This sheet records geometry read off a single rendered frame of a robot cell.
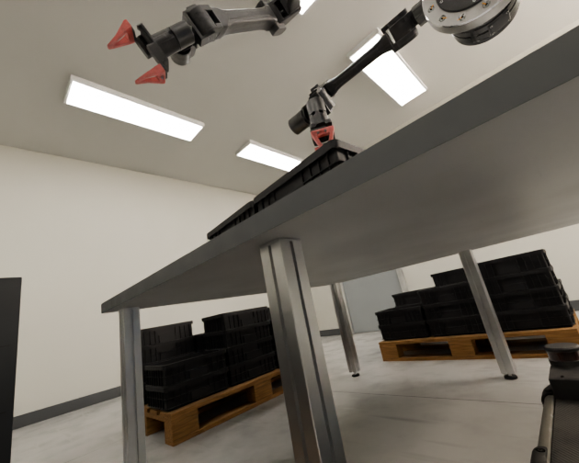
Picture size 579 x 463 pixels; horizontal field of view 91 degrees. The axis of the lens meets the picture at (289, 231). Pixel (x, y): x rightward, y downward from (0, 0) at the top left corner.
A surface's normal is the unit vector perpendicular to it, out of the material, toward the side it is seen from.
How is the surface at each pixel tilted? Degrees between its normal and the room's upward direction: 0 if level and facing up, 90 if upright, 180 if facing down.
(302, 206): 90
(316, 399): 90
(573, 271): 90
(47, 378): 90
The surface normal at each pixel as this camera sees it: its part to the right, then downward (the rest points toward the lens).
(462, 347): -0.69, -0.06
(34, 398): 0.69, -0.32
